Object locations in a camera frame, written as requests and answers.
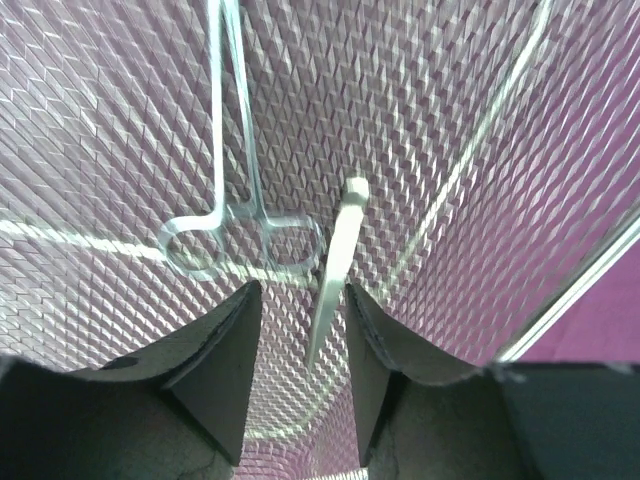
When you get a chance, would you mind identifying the metal mesh tray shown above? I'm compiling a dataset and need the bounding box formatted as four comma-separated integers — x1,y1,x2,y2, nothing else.
1,1,639,479

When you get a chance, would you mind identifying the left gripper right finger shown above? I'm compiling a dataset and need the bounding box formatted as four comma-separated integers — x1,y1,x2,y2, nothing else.
343,282,484,466

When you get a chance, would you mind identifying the purple cloth wrap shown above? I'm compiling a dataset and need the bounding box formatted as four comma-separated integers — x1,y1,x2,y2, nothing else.
521,262,639,364

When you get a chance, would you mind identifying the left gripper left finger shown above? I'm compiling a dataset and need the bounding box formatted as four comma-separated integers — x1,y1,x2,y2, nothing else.
64,279,264,466

